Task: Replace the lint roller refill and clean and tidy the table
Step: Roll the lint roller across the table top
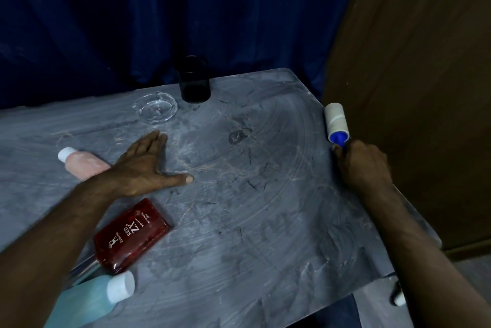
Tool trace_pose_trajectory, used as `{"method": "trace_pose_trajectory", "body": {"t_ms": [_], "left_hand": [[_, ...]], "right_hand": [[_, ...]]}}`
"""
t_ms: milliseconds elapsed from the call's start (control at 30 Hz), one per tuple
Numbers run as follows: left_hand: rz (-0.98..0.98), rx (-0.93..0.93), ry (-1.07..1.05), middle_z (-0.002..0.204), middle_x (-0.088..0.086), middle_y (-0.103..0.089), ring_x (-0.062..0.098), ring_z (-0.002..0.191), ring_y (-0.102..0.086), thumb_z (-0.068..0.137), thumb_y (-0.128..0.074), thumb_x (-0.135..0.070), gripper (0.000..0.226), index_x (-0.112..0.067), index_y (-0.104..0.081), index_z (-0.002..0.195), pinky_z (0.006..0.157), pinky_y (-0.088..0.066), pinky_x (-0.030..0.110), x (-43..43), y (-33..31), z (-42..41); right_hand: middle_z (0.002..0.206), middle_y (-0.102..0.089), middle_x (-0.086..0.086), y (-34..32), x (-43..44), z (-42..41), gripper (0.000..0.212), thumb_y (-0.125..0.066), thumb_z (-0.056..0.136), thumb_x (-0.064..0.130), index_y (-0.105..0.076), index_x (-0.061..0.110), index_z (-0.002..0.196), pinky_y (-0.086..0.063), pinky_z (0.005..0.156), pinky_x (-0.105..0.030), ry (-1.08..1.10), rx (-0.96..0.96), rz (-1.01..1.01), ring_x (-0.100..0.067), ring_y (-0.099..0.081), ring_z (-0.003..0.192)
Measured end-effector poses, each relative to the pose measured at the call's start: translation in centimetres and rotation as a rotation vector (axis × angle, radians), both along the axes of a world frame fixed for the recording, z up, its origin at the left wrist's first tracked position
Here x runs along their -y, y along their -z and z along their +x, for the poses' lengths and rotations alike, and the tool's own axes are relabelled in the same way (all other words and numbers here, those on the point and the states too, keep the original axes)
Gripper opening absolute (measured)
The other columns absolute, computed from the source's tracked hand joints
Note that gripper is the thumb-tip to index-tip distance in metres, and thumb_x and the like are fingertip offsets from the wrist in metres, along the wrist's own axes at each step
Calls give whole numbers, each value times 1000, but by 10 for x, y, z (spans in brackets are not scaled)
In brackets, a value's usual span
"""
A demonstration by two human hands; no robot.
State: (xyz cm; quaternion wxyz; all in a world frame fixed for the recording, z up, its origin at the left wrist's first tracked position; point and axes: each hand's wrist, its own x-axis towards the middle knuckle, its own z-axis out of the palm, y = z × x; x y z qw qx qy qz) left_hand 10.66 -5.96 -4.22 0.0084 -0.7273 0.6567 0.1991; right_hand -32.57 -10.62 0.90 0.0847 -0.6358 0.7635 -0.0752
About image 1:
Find person's left hand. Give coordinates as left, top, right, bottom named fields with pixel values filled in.
left=101, top=130, right=194, bottom=198

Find person's right hand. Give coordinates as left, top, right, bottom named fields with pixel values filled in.
left=332, top=139, right=393, bottom=198

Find blue lint roller handle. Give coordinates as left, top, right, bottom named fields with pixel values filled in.
left=329, top=131, right=350, bottom=152

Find pink bottle white cap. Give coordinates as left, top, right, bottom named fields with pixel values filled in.
left=57, top=146, right=112, bottom=181

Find white lint roll refill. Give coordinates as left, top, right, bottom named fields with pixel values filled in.
left=324, top=102, right=350, bottom=137

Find red perfume bottle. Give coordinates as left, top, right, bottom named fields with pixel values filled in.
left=71, top=198, right=171, bottom=282

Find clear glass ashtray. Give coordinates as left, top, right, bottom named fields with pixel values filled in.
left=132, top=92, right=178, bottom=124

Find black mesh cup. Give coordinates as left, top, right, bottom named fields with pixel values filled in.
left=175, top=56, right=212, bottom=103

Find light blue bottle white cap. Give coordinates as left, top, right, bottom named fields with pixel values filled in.
left=44, top=270, right=136, bottom=328

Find person's left forearm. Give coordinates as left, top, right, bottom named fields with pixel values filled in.
left=0, top=176, right=120, bottom=328

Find person's right forearm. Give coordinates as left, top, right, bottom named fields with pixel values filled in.
left=360, top=182, right=491, bottom=328

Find brown wooden panel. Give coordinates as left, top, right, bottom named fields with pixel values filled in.
left=322, top=0, right=491, bottom=261

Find small white black device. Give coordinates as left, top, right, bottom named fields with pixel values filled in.
left=390, top=281, right=407, bottom=308

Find dark blue trousers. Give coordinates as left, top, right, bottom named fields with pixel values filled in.
left=295, top=295, right=361, bottom=328

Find dark blue curtain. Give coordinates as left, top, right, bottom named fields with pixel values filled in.
left=0, top=0, right=367, bottom=110

